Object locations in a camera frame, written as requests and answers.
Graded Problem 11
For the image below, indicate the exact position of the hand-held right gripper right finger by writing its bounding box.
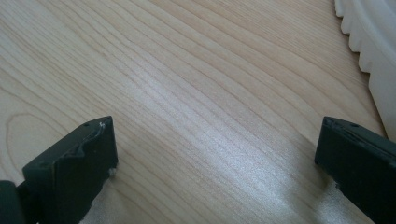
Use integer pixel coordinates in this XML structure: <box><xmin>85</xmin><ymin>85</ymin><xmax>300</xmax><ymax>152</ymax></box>
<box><xmin>314</xmin><ymin>116</ymin><xmax>396</xmax><ymax>224</ymax></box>

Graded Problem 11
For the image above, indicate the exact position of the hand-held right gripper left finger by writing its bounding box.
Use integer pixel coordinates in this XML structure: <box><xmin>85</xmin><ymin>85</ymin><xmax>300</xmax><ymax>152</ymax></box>
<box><xmin>21</xmin><ymin>116</ymin><xmax>120</xmax><ymax>224</ymax></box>

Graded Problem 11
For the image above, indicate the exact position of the white scalloped plate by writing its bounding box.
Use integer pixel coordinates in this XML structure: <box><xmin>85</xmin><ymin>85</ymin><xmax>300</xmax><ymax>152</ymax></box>
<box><xmin>333</xmin><ymin>0</ymin><xmax>396</xmax><ymax>143</ymax></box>

